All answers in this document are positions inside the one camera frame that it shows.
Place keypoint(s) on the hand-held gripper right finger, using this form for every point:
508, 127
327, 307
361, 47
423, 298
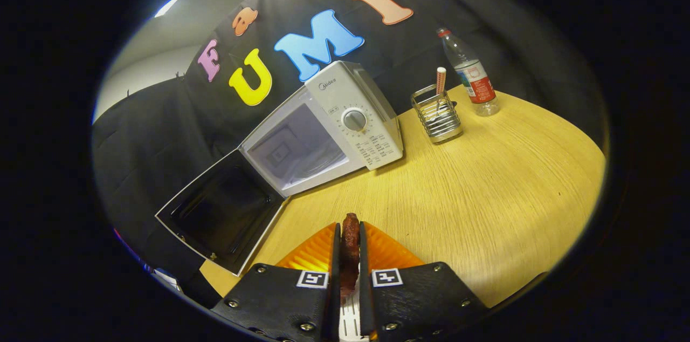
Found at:
365, 304

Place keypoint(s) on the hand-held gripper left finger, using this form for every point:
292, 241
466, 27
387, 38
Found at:
335, 255

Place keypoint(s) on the red meat piece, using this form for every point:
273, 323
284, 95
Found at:
350, 245

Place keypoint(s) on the white toaster oven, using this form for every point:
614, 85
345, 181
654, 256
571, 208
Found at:
372, 126

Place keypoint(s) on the small white ridged tray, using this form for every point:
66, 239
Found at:
350, 323

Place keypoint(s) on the red checkered straw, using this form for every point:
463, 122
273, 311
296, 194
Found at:
441, 80

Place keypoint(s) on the clear water bottle red label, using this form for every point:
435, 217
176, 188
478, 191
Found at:
474, 83

